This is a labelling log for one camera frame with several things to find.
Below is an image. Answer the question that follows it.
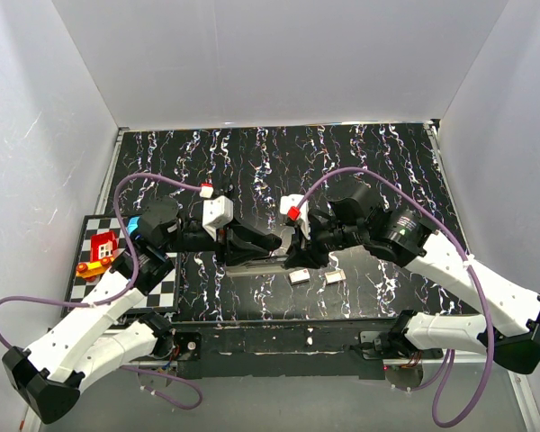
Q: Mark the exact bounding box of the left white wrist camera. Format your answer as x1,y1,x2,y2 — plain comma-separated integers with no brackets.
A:
199,183,233,240

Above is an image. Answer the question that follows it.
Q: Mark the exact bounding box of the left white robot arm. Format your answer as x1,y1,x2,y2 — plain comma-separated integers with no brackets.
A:
2,196,282,424

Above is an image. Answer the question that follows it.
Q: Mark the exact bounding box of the black white checkerboard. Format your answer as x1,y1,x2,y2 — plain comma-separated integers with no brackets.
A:
65,215,180,317

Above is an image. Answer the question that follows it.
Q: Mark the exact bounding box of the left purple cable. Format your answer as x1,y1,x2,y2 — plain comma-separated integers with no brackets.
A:
0,172,215,409

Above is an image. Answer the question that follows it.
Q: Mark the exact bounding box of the black stapler magazine part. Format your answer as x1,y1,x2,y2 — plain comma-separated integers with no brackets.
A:
219,181,235,200

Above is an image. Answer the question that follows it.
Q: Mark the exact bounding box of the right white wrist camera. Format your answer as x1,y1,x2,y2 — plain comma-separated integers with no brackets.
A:
279,193,311,240

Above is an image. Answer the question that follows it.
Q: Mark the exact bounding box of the orange toy car base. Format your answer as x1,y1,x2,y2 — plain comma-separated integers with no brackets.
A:
76,256,114,282

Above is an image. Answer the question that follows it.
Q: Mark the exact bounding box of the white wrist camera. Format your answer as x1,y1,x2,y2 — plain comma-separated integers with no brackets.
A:
279,193,311,240
199,183,233,240

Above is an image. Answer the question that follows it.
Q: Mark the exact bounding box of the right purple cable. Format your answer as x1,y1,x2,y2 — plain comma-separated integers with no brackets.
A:
296,166,496,428

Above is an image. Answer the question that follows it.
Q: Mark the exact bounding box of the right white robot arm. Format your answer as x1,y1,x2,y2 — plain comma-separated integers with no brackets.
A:
280,184,540,374

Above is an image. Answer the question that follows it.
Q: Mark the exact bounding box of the open staple box tray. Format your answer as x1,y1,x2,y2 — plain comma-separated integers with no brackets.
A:
324,269,346,285

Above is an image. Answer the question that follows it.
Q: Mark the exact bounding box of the blue toy block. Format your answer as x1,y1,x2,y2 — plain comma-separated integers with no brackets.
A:
127,216,140,242

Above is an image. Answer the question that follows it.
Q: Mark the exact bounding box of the purple cable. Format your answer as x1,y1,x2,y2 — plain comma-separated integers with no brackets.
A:
296,166,496,428
0,172,215,409

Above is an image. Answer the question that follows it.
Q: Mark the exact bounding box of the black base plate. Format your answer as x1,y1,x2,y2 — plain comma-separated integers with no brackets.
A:
175,318,394,380

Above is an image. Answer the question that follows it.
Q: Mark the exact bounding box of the red toy house block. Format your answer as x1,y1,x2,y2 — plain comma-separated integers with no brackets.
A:
90,230,118,262

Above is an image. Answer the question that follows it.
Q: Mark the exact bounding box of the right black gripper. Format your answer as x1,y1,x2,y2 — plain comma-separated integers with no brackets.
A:
283,212,365,271

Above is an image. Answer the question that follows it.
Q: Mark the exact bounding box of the white staple box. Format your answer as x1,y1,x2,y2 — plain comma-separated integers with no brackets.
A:
288,269,311,285

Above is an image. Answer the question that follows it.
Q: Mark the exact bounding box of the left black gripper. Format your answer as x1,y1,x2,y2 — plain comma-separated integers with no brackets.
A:
162,206,270,266

